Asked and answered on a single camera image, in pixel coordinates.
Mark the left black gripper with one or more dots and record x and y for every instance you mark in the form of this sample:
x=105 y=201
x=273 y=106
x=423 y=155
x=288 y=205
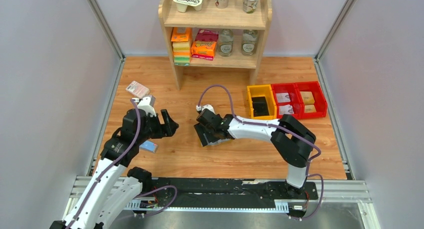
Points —
x=160 y=126

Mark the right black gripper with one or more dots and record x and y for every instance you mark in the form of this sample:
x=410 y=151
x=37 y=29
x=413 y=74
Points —
x=208 y=128

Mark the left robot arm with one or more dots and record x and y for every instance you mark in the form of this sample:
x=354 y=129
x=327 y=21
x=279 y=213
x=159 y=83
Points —
x=98 y=206

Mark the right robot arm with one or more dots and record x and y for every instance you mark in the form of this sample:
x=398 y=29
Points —
x=293 y=141

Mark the pink white card pack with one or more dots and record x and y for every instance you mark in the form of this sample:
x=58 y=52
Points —
x=137 y=89

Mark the white cards in bin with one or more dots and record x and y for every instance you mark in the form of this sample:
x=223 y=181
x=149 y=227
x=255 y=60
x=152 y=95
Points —
x=284 y=103

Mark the blue small box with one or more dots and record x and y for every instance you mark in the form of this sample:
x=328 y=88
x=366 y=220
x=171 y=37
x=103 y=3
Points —
x=149 y=146

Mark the black item in bin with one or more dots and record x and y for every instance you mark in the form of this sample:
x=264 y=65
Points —
x=260 y=106

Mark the yellow plastic bin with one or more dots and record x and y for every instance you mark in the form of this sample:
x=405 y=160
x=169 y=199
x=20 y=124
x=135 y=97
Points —
x=262 y=91

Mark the orange pink snack box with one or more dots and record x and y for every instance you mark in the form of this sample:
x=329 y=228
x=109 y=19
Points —
x=204 y=45

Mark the left glass bottle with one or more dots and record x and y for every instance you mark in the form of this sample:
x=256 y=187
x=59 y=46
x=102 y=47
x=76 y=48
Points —
x=225 y=42

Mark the glass bottle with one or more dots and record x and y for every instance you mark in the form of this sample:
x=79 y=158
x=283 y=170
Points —
x=225 y=42
x=248 y=42

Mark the stack of coloured sponges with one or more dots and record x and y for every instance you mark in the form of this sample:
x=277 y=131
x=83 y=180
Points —
x=181 y=42

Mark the wooden shelf unit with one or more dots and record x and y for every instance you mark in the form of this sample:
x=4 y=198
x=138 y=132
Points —
x=212 y=18

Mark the right glass bottle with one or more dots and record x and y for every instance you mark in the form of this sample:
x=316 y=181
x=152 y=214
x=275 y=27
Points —
x=248 y=42

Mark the right red plastic bin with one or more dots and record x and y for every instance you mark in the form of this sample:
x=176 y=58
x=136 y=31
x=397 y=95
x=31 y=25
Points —
x=320 y=100

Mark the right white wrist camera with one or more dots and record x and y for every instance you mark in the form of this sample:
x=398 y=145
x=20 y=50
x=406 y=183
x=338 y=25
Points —
x=200 y=108

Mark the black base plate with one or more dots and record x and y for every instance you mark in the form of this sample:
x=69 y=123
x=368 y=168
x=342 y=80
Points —
x=226 y=193

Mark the aluminium rail frame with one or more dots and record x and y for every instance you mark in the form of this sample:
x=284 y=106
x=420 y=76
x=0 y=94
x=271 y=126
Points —
x=333 y=191

